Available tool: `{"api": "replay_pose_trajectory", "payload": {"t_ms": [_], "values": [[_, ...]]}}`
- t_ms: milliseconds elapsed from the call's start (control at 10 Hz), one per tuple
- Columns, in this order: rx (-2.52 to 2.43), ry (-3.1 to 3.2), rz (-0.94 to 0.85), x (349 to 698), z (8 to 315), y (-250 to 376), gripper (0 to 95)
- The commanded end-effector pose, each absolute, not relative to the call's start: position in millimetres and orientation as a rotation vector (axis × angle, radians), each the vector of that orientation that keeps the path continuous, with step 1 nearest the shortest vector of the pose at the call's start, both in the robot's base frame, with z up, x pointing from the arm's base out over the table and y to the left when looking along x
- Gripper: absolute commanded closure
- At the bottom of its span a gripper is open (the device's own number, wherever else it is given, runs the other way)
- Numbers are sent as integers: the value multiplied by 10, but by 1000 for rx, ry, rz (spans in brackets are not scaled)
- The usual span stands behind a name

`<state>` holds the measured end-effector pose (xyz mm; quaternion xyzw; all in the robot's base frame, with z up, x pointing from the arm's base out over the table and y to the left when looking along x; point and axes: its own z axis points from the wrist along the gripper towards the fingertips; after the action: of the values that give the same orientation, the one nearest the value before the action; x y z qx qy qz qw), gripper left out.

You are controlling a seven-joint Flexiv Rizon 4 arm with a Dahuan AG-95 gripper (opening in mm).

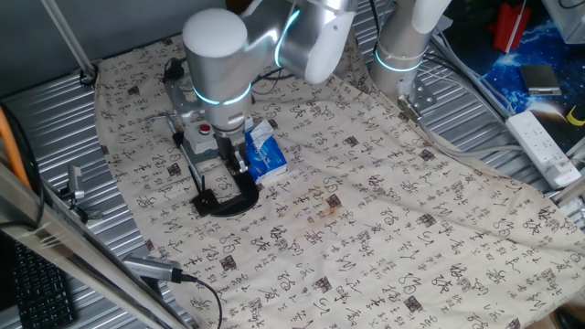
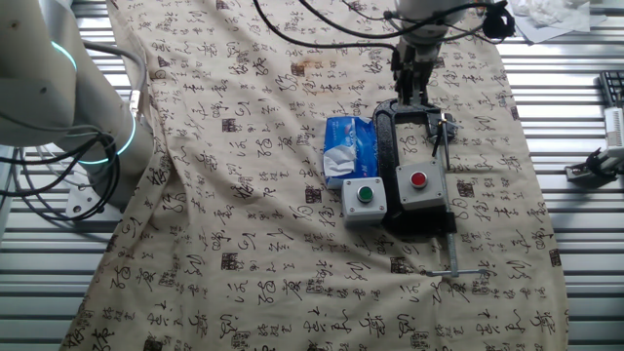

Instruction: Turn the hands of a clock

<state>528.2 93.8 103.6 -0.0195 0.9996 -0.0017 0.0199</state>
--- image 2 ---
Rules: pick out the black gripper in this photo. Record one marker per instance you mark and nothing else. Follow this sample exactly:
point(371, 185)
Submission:
point(414, 61)

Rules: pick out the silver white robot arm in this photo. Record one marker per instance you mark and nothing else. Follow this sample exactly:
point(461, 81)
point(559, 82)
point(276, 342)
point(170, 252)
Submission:
point(58, 97)

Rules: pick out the black square clock movement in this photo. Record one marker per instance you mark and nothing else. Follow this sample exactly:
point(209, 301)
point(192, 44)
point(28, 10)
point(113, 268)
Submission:
point(451, 128)

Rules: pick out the short black hour hand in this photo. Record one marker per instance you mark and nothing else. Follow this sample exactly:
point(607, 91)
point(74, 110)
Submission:
point(436, 144)

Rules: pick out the black metal C-clamp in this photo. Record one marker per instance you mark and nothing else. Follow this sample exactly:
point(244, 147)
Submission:
point(387, 146)

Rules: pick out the long black minute hand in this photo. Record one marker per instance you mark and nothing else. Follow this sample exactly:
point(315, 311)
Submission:
point(446, 151)

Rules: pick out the blue tissue pack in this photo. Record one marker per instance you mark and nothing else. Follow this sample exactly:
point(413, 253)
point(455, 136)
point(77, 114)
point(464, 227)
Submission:
point(358, 146)

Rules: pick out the grey box red button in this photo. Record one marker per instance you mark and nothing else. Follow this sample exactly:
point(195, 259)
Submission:
point(429, 197)

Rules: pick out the grey box green button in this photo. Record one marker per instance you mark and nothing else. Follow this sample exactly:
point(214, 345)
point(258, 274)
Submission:
point(351, 209)

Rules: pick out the white crumpled paper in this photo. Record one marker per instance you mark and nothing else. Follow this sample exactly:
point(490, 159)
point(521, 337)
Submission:
point(551, 14)

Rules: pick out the black keyboard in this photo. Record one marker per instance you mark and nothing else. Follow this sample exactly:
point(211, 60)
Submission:
point(614, 88)

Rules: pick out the grey vented adapter box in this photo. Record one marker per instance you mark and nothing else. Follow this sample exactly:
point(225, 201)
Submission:
point(615, 127)

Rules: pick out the beige calligraphy print cloth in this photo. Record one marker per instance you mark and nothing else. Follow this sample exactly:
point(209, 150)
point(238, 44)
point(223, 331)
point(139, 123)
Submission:
point(244, 273)

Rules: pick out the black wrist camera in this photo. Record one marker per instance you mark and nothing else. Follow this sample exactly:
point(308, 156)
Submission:
point(499, 22)

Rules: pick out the grey camera on mount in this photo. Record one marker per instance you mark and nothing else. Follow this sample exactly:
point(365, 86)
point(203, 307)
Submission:
point(580, 174)

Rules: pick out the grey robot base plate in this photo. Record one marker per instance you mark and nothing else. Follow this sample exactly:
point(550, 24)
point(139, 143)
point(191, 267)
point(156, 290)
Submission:
point(80, 205)

